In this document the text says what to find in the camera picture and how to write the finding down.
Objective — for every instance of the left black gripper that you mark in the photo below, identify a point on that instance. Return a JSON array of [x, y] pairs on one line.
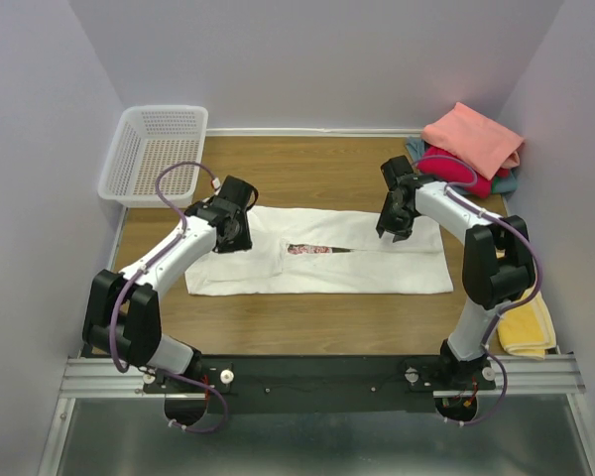
[[244, 243]]

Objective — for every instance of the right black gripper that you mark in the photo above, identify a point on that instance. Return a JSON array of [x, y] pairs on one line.
[[401, 230]]

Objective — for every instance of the white floral t shirt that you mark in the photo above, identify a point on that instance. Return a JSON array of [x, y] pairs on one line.
[[316, 251]]

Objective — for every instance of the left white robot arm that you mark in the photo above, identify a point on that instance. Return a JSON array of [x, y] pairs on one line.
[[123, 314]]

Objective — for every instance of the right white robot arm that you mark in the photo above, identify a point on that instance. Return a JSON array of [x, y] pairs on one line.
[[498, 264]]

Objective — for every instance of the folded red t shirt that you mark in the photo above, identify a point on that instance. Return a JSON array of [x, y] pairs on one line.
[[456, 171]]

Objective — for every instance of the folded blue t shirt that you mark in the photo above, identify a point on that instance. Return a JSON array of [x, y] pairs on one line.
[[414, 145]]

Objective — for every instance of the folded pink t shirt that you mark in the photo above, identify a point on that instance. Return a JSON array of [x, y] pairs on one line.
[[478, 141]]

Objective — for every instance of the white plastic basket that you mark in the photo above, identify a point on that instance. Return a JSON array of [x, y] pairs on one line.
[[153, 144]]

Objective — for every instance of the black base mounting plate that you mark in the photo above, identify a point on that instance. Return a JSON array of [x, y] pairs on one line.
[[309, 384]]

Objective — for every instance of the yellow folded towel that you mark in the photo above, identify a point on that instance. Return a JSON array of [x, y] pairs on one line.
[[527, 331]]

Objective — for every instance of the aluminium rail frame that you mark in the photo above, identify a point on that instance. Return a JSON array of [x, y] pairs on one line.
[[96, 378]]

